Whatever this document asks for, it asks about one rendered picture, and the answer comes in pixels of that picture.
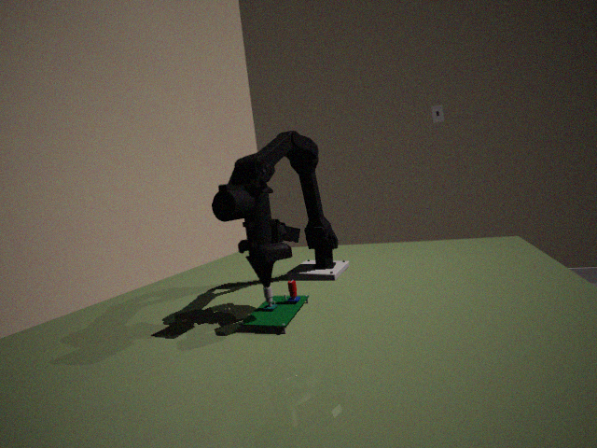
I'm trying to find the green circuit board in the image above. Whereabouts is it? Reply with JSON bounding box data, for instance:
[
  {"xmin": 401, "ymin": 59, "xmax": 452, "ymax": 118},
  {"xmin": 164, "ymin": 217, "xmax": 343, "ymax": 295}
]
[{"xmin": 239, "ymin": 280, "xmax": 310, "ymax": 334}]

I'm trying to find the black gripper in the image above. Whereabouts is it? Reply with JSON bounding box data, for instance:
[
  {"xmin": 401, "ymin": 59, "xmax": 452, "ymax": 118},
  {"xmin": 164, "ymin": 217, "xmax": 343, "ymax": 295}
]
[{"xmin": 238, "ymin": 215, "xmax": 292, "ymax": 288}]

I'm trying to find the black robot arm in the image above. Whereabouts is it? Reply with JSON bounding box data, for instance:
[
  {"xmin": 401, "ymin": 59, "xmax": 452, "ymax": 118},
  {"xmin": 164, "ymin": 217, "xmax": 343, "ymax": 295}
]
[{"xmin": 212, "ymin": 131, "xmax": 339, "ymax": 269}]

